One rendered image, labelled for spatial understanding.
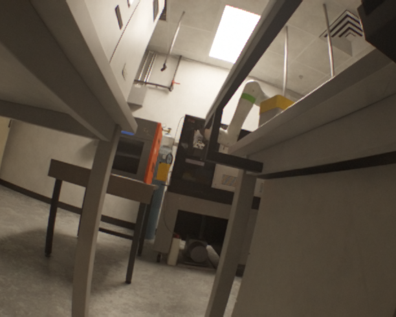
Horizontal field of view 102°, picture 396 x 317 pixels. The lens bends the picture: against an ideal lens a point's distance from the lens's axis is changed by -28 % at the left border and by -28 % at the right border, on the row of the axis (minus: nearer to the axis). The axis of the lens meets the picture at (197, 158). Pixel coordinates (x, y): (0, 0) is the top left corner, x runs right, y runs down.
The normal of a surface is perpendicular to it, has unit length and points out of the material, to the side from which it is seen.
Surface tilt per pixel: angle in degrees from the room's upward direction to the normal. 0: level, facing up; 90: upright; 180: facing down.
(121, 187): 90
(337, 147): 90
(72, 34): 180
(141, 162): 90
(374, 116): 90
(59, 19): 180
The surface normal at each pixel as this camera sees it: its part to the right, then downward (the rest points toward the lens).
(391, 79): -0.21, 0.97
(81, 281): 0.13, -0.13
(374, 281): -0.97, -0.23
